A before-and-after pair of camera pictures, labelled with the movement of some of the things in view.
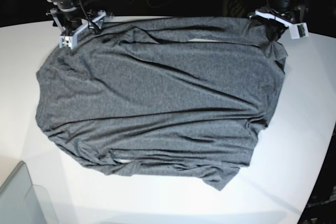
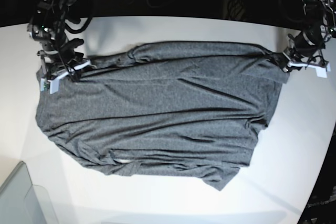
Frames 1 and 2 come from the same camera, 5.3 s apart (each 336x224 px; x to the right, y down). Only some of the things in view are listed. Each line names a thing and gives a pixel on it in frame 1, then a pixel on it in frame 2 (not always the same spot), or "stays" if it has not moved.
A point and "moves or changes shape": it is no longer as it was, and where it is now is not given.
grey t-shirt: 167,95 moves or changes shape
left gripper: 70,23 -> 64,62
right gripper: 277,21 -> 303,52
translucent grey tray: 22,202 stays
